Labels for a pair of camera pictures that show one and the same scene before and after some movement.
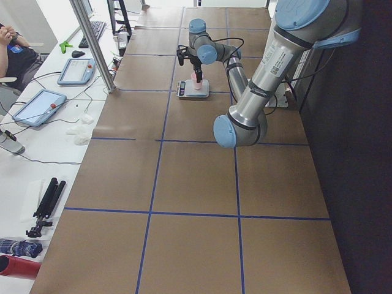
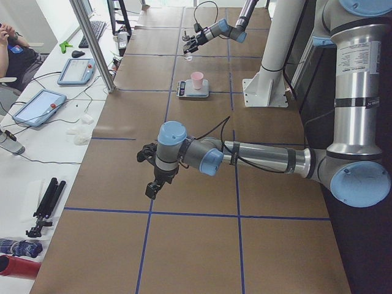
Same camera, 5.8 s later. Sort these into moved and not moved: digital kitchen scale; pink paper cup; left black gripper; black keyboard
Moved: left black gripper
Not moved: digital kitchen scale; pink paper cup; black keyboard
